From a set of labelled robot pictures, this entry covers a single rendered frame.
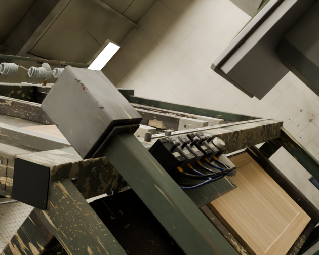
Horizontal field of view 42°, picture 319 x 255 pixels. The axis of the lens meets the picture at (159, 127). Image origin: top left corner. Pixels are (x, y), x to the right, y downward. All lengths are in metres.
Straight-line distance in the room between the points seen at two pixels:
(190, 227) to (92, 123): 0.29
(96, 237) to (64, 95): 0.31
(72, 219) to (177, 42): 6.40
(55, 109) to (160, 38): 6.47
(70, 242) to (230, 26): 6.27
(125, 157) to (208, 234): 0.23
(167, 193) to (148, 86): 6.48
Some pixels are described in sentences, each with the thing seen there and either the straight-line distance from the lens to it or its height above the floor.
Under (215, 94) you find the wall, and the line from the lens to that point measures 6.85.
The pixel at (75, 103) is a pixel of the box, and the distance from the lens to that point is 0.90.
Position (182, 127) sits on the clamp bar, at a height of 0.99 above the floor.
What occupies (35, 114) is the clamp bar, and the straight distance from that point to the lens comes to 1.87.
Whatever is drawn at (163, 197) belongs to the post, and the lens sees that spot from 0.84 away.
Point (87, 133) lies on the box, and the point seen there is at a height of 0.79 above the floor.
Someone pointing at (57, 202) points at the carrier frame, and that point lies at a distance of 0.97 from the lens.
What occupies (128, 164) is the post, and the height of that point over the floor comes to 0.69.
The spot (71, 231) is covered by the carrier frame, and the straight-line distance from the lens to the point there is 0.96.
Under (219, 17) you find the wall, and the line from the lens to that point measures 7.13.
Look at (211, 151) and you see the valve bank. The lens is 1.34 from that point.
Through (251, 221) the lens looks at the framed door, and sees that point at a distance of 2.05.
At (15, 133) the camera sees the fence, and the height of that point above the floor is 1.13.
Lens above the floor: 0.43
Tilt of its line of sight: 18 degrees up
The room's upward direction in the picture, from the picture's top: 42 degrees counter-clockwise
